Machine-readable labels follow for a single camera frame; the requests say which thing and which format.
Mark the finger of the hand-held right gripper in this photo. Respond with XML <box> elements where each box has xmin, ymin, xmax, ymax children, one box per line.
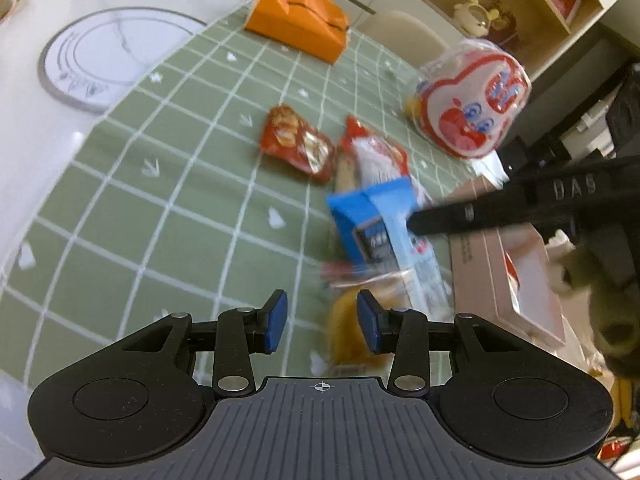
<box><xmin>407</xmin><ymin>195</ymin><xmax>533</xmax><ymax>237</ymax></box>

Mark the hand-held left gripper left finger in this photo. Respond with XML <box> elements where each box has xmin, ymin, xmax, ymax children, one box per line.
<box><xmin>122</xmin><ymin>290</ymin><xmax>289</xmax><ymax>397</ymax></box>

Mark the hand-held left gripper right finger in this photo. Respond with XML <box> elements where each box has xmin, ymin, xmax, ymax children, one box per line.
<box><xmin>356</xmin><ymin>291</ymin><xmax>521</xmax><ymax>397</ymax></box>

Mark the yellow snack packet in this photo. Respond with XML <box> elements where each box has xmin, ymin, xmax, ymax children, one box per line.
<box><xmin>320</xmin><ymin>270</ymin><xmax>418</xmax><ymax>367</ymax></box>

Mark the pink cardboard box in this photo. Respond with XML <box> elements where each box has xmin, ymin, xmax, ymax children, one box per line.
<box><xmin>446</xmin><ymin>174</ymin><xmax>568</xmax><ymax>348</ymax></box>

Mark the blue snack packet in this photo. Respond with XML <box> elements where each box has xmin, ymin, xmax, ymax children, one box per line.
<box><xmin>326</xmin><ymin>177</ymin><xmax>453</xmax><ymax>318</ymax></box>

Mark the red and white snack packet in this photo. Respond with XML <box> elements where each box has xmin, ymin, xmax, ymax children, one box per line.
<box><xmin>334</xmin><ymin>115</ymin><xmax>418</xmax><ymax>198</ymax></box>

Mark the person's right hand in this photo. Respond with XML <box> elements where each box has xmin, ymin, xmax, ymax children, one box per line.
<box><xmin>562</xmin><ymin>247</ymin><xmax>640</xmax><ymax>377</ymax></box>

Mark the clear bag with red print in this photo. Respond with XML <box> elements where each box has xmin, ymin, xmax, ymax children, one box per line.
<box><xmin>404</xmin><ymin>37</ymin><xmax>533</xmax><ymax>161</ymax></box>

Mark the green checked tablecloth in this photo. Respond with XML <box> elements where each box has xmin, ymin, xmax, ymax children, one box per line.
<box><xmin>0</xmin><ymin>7</ymin><xmax>508</xmax><ymax>386</ymax></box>

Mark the white chair back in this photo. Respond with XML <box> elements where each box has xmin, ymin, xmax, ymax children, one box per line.
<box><xmin>357</xmin><ymin>10</ymin><xmax>451</xmax><ymax>63</ymax></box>

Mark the brown bear figurine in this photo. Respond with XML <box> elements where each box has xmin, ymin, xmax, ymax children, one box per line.
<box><xmin>482</xmin><ymin>0</ymin><xmax>519</xmax><ymax>47</ymax></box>

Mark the yellow and white plush doll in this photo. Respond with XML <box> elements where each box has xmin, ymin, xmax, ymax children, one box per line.
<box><xmin>452</xmin><ymin>0</ymin><xmax>493</xmax><ymax>37</ymax></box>

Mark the orange tissue box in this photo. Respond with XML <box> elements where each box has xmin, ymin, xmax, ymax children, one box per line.
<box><xmin>244</xmin><ymin>0</ymin><xmax>350</xmax><ymax>65</ymax></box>

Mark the wooden wall shelf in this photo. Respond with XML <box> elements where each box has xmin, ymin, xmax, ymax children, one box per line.
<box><xmin>365</xmin><ymin>0</ymin><xmax>640</xmax><ymax>83</ymax></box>

